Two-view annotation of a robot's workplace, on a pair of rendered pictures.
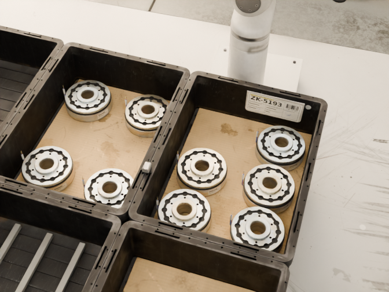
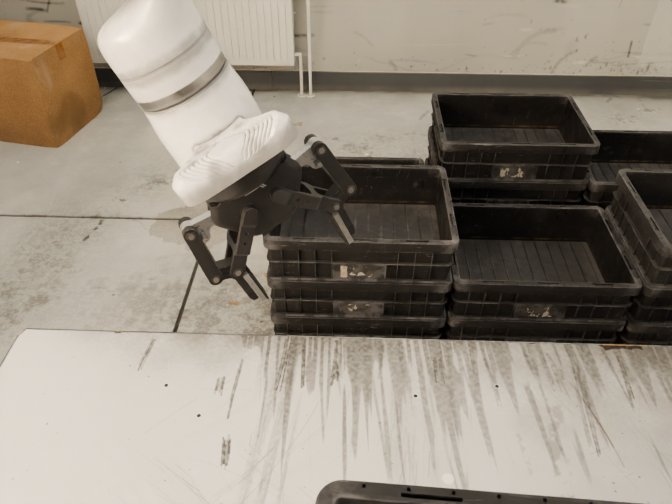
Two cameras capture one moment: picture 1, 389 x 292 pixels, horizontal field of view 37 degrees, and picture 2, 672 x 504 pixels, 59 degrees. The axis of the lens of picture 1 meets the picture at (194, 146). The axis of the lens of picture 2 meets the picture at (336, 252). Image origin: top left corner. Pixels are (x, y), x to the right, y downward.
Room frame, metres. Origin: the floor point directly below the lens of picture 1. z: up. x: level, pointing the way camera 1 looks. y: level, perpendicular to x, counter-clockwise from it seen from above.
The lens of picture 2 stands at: (0.88, -0.04, 1.35)
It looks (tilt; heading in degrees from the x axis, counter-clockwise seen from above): 40 degrees down; 259
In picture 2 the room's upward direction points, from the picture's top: straight up
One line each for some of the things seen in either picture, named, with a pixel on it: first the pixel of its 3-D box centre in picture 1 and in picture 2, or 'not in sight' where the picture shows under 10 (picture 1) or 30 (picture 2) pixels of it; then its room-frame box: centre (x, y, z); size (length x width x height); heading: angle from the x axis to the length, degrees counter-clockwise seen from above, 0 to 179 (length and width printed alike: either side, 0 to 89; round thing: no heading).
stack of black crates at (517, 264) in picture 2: not in sight; (519, 294); (0.22, -1.01, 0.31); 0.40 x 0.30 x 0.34; 167
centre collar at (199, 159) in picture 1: (202, 166); not in sight; (0.71, -0.02, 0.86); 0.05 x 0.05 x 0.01
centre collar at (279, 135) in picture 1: (281, 142); not in sight; (0.78, -0.18, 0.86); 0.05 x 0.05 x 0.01
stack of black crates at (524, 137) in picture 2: not in sight; (496, 187); (0.13, -1.39, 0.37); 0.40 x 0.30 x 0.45; 167
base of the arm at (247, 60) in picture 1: (247, 58); not in sight; (1.05, -0.12, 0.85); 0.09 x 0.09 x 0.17; 88
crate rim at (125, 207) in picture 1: (92, 121); not in sight; (0.78, 0.21, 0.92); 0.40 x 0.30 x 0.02; 164
